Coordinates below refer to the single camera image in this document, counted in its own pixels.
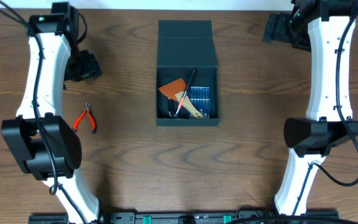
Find blue drill bit case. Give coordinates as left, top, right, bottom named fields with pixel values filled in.
left=188, top=86, right=211, bottom=119

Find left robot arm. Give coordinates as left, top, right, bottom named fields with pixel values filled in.
left=1, top=2, right=109, bottom=223

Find black box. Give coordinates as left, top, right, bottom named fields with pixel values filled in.
left=156, top=20, right=219, bottom=126

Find red handled cutting pliers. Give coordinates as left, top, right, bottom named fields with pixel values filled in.
left=73, top=101, right=98, bottom=134

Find orange scraper wooden handle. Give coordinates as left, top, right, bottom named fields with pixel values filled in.
left=158, top=78, right=204, bottom=119

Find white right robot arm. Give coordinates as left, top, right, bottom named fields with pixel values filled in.
left=262, top=0, right=358, bottom=216

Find small steel claw hammer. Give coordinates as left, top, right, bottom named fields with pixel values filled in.
left=167, top=68, right=198, bottom=118

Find black yellow screwdriver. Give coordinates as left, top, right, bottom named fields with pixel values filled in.
left=167, top=98, right=177, bottom=118

